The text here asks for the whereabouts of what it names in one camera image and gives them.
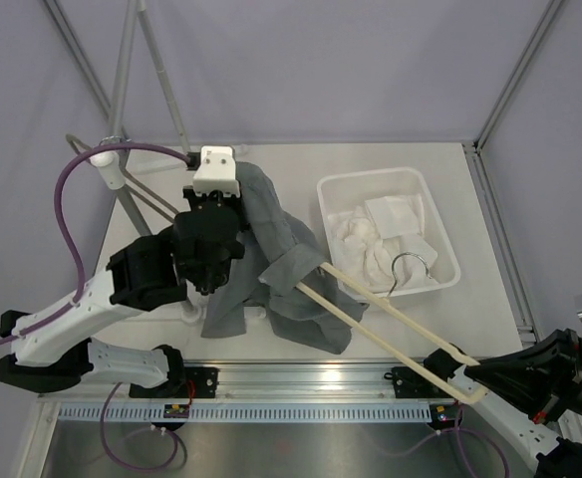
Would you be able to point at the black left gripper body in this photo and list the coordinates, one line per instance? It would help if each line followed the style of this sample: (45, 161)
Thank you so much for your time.
(236, 202)

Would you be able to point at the grey clothes hanger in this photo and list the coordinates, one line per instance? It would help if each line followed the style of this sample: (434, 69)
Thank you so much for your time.
(129, 184)

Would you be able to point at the grey-green shirt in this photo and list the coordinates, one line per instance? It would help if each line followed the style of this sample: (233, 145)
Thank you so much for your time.
(280, 252)

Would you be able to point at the white plastic basket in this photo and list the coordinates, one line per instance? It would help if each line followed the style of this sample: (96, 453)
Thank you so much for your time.
(342, 192)

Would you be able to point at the white shirt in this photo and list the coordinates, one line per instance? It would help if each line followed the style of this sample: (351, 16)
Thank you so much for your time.
(381, 243)

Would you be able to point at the beige clothes hanger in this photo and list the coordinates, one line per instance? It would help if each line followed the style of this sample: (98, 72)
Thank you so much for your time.
(470, 395)

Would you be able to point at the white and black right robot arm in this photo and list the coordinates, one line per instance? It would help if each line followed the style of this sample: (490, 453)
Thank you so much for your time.
(545, 452)

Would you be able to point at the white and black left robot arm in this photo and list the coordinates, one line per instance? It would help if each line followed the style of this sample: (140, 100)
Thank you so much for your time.
(57, 348)

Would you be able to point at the grey clothes rack stand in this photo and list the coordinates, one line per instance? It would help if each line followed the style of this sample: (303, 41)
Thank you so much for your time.
(136, 209)

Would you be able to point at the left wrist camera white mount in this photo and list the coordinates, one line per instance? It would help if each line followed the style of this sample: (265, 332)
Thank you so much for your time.
(217, 172)

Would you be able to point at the aluminium mounting rail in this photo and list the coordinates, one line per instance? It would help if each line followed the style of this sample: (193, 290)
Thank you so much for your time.
(271, 381)

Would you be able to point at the aluminium frame post left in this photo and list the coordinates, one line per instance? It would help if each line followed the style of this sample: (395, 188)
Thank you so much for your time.
(70, 39)

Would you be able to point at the aluminium frame post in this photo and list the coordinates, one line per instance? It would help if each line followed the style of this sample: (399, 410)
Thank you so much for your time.
(527, 58)
(70, 39)

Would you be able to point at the white slotted cable duct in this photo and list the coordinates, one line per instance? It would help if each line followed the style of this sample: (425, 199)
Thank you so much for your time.
(212, 412)

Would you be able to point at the aluminium frame post right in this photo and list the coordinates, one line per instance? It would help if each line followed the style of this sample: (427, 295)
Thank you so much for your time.
(527, 58)

